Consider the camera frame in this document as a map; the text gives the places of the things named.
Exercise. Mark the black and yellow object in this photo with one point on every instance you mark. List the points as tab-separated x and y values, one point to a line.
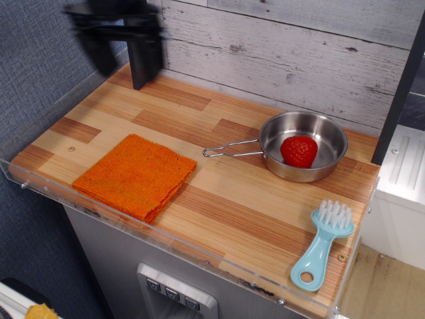
21	301

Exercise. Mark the orange knitted cloth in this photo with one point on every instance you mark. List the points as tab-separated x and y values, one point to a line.
137	177

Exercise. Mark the dark left upright post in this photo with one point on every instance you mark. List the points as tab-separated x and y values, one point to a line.
142	33

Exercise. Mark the light blue scrub brush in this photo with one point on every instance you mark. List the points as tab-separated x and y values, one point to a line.
332	221

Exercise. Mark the small steel pan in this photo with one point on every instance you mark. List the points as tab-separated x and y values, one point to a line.
331	140

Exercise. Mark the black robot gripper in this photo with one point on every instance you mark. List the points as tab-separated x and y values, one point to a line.
95	26

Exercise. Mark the clear acrylic guard rail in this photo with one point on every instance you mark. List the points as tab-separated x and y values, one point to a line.
51	246

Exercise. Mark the dark upright post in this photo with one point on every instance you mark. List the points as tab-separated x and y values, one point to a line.
406	81
142	33

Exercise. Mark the dark right upright post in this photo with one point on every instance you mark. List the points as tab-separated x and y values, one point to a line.
406	81

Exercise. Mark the white toy sink unit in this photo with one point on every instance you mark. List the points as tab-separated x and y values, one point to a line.
394	225

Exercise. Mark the red toy strawberry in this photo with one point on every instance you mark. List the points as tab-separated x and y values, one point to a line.
299	151

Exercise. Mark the grey cabinet with dispenser panel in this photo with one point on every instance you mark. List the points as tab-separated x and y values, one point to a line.
146	275

